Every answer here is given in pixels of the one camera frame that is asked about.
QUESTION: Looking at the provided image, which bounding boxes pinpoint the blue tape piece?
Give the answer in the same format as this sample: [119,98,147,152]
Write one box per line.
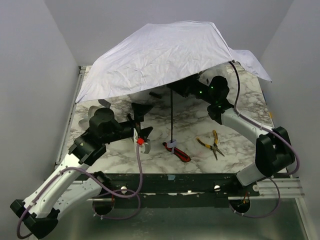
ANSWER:
[167,174,176,181]

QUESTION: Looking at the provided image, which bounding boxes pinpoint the lavender folding umbrella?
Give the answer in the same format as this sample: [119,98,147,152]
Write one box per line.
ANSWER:
[74,21,274,153]

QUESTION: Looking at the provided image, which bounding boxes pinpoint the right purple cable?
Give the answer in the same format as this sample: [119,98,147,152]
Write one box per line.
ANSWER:
[228,61,301,219]

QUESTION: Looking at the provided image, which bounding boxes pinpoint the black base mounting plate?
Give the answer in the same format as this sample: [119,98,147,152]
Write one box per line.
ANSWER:
[82,172,261,210]

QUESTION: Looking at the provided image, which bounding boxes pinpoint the yellow black needle-nose pliers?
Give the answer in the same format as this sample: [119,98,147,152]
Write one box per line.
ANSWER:
[196,130,225,161]

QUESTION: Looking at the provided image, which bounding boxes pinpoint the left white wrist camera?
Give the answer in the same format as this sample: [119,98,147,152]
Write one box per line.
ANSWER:
[132,128,151,154]

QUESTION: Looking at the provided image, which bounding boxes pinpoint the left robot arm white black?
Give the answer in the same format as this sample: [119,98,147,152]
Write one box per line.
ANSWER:
[10,102,153,240]

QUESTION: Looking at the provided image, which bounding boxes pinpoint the small black comb piece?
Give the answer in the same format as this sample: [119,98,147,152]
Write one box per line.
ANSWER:
[149,91,162,99]

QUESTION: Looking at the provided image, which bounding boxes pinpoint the pink zippered umbrella case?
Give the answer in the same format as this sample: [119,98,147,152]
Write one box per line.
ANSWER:
[78,99,111,131]

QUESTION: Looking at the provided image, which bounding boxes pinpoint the red black utility knife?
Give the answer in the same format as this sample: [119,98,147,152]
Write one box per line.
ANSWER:
[162,142,191,163]

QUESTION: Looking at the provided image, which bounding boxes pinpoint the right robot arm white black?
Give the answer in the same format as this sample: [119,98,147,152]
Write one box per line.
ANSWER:
[167,75,295,187]

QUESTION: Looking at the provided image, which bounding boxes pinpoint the aluminium frame rail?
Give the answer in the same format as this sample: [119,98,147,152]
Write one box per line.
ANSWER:
[39,177,305,201]

